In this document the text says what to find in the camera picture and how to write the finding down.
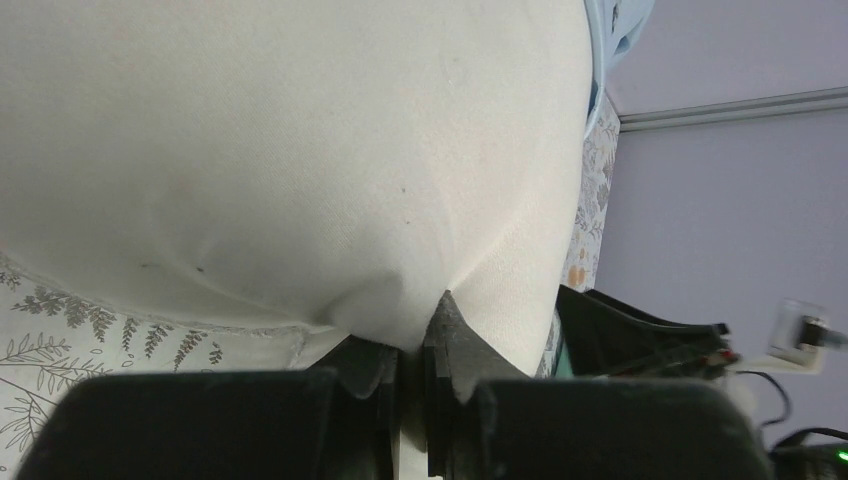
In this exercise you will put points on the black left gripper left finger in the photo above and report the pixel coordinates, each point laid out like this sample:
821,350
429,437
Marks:
361,435

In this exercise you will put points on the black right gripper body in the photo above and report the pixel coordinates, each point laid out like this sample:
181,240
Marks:
604,337

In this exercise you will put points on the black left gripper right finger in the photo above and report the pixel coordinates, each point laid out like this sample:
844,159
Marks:
455,360

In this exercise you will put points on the white pillow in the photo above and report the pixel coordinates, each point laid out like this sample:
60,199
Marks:
331,165

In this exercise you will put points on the light blue pillowcase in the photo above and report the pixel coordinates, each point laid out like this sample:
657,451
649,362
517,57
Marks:
614,27

